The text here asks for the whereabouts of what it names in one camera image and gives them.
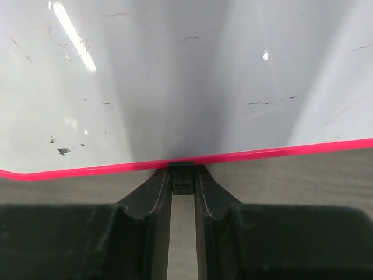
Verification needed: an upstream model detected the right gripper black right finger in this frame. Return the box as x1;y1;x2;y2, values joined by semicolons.
195;166;372;279

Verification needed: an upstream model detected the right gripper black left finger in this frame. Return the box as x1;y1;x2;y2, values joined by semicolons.
1;169;172;279

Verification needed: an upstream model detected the pink framed whiteboard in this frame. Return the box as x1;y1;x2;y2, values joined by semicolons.
1;1;372;181

